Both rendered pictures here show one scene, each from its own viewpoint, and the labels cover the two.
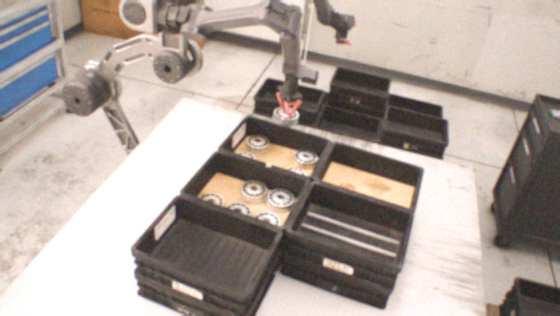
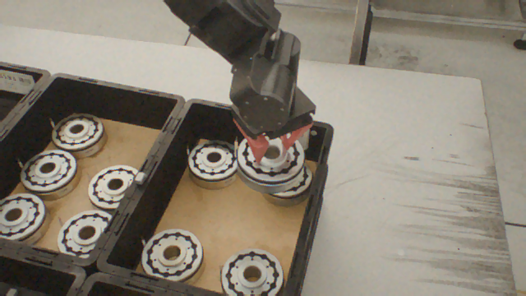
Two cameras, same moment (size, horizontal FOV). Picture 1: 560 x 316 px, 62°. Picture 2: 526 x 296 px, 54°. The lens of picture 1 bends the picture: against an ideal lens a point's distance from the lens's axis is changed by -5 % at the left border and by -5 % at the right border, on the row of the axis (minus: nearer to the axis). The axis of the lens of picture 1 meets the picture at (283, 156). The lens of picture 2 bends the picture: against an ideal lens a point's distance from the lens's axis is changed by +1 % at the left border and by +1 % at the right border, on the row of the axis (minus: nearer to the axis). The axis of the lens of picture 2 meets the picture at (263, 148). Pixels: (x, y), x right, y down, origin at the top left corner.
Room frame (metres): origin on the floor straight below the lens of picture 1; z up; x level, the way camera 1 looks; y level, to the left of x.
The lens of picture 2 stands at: (1.69, -0.50, 1.61)
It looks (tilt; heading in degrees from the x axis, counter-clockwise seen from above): 48 degrees down; 90
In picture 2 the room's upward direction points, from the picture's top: straight up
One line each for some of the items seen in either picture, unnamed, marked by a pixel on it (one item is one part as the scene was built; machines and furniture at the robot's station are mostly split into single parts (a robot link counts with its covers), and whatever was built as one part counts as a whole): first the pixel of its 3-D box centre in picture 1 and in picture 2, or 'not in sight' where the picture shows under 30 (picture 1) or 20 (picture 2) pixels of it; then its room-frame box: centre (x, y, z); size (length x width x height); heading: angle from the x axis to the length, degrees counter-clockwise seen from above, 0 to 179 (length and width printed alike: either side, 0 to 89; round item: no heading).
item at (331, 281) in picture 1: (344, 254); not in sight; (1.23, -0.27, 0.76); 0.40 x 0.30 x 0.12; 74
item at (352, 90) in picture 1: (355, 109); not in sight; (3.01, -0.46, 0.37); 0.40 x 0.30 x 0.45; 79
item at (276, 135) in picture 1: (275, 156); (230, 209); (1.63, 0.03, 0.87); 0.40 x 0.30 x 0.11; 74
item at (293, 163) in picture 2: (286, 113); (270, 154); (1.70, 0.01, 1.04); 0.10 x 0.10 x 0.01
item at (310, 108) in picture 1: (286, 123); not in sight; (2.69, 0.01, 0.37); 0.40 x 0.30 x 0.45; 79
